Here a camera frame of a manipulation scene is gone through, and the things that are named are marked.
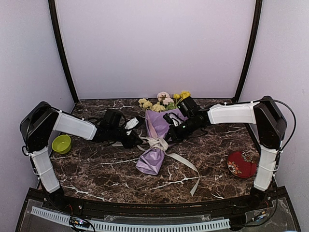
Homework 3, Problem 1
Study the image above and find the yellow fuzzy poppy stem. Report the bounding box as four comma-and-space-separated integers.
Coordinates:
173, 90, 191, 100

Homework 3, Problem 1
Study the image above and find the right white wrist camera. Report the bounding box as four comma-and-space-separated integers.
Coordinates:
163, 113, 184, 127

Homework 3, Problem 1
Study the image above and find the white slotted cable duct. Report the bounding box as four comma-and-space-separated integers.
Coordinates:
30, 206, 230, 232

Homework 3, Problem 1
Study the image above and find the black front table rail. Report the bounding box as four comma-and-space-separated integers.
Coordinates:
53, 194, 253, 218

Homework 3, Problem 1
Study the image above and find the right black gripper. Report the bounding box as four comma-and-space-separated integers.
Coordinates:
164, 116, 202, 144

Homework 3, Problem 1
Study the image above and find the white ribbon strap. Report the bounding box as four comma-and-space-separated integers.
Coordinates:
113, 136, 200, 197

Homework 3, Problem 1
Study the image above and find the red floral dish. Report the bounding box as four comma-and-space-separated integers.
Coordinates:
227, 151, 257, 178

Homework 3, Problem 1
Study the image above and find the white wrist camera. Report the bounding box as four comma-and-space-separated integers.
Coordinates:
125, 116, 143, 131
163, 113, 184, 127

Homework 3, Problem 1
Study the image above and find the pink rose flower stem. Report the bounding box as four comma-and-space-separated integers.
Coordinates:
157, 91, 177, 110

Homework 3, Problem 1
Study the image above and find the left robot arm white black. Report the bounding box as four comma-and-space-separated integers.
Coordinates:
19, 101, 144, 211

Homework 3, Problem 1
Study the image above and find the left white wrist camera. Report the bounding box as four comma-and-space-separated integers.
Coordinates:
125, 116, 143, 131

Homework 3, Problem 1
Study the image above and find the right black frame post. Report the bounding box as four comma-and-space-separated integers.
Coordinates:
232, 0, 263, 102

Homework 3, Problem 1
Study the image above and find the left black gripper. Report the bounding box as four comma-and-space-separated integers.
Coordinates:
109, 125, 143, 149

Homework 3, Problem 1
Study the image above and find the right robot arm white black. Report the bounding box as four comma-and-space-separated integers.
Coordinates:
163, 96, 287, 191

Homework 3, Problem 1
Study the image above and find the pink purple wrapping paper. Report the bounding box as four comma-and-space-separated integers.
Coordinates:
135, 108, 191, 175

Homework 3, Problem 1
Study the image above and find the lime green bowl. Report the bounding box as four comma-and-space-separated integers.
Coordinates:
52, 134, 71, 154

